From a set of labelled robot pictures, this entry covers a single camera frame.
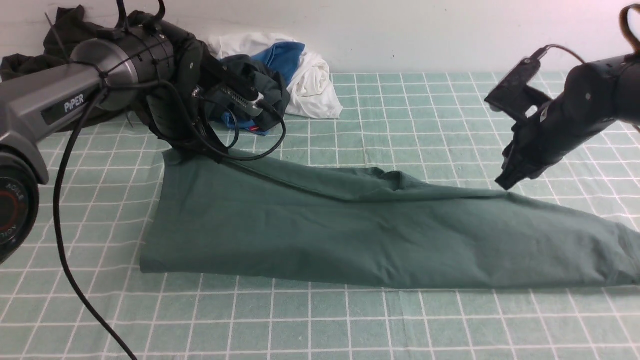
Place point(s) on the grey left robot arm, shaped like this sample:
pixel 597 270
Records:
pixel 23 169

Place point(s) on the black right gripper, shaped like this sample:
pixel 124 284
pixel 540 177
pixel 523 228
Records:
pixel 584 109

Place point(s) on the blue garment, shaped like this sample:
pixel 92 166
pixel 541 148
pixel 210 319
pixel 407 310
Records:
pixel 282 57

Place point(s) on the green long-sleeve top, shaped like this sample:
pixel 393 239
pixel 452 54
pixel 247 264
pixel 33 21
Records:
pixel 374 228

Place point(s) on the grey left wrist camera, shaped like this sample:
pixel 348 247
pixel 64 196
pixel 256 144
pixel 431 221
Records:
pixel 221 99

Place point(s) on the dark olive crumpled garment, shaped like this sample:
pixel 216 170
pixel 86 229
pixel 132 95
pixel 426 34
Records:
pixel 30 55

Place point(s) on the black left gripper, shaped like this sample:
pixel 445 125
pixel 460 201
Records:
pixel 176 106

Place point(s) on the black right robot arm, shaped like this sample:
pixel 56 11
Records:
pixel 627 97

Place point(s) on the white crumpled garment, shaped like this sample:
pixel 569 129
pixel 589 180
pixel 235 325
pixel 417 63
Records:
pixel 312 91

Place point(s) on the green checked tablecloth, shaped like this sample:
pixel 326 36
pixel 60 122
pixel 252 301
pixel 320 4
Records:
pixel 433 126

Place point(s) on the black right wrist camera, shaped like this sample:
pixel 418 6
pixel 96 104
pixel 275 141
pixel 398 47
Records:
pixel 513 95

